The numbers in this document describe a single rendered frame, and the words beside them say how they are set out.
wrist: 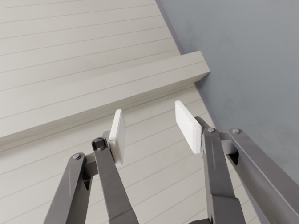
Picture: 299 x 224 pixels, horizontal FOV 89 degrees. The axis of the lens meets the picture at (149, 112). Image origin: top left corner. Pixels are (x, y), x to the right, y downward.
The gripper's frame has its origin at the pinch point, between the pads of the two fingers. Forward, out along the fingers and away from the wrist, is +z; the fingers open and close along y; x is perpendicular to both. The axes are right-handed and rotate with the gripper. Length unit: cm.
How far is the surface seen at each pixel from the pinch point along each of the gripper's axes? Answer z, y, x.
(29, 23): 202, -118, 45
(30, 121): 108, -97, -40
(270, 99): 102, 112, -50
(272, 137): 96, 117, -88
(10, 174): 100, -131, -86
